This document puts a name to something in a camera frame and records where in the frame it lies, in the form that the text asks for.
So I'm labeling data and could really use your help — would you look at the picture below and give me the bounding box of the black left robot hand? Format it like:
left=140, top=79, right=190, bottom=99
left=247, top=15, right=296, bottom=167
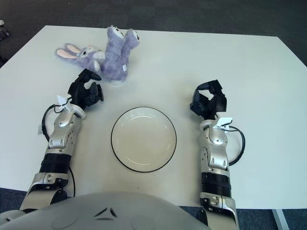
left=67, top=68, right=105, bottom=111

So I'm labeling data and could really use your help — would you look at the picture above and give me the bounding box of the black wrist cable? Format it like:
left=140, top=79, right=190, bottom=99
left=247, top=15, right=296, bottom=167
left=40, top=104, right=60, bottom=142
left=227, top=126, right=246, bottom=166

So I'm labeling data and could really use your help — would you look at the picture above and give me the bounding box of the black left elbow cable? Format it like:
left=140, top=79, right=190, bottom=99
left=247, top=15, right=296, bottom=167
left=67, top=165, right=76, bottom=198

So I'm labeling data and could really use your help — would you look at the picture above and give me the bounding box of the grey robot torso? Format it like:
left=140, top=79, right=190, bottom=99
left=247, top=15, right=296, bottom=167
left=0, top=191, right=212, bottom=230

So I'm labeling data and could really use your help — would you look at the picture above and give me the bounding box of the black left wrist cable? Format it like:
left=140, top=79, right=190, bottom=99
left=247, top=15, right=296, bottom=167
left=40, top=104, right=60, bottom=142

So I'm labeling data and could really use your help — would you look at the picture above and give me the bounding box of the white plate with black rim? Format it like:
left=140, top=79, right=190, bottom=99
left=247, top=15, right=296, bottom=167
left=110, top=106, right=177, bottom=172

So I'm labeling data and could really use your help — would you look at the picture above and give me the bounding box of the white table leg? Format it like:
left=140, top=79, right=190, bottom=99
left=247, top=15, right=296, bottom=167
left=272, top=208, right=290, bottom=230

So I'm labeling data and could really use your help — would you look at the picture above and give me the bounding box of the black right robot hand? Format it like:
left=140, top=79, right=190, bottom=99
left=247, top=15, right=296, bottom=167
left=189, top=80, right=227, bottom=120

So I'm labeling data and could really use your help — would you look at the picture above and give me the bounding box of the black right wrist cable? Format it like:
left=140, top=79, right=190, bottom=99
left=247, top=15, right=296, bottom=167
left=227, top=126, right=246, bottom=166

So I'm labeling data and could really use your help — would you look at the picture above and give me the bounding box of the purple plush bunny doll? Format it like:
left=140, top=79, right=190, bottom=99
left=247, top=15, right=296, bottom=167
left=55, top=25, right=141, bottom=86

